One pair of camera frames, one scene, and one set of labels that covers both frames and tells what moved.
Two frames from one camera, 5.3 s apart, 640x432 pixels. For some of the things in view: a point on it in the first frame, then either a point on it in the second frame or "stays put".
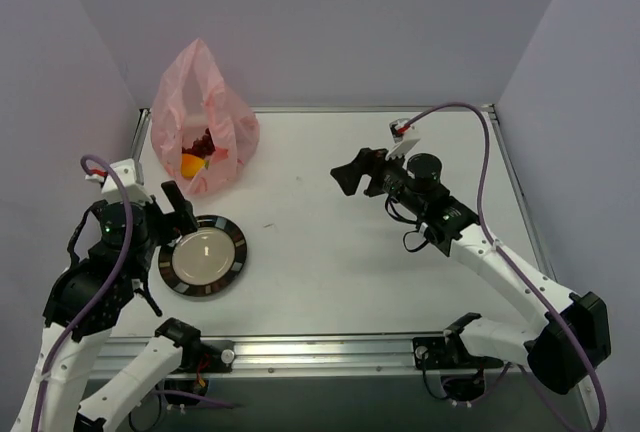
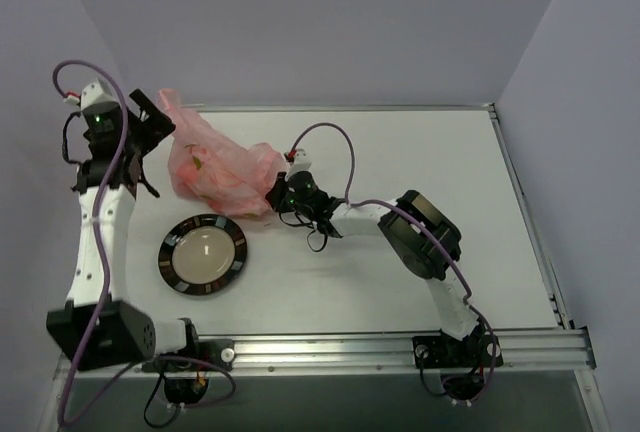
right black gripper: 373,175 → 275,194
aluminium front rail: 290,355 stays put
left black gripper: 170,218 → 151,119
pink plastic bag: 192,100 → 234,177
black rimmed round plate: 207,261 stays put
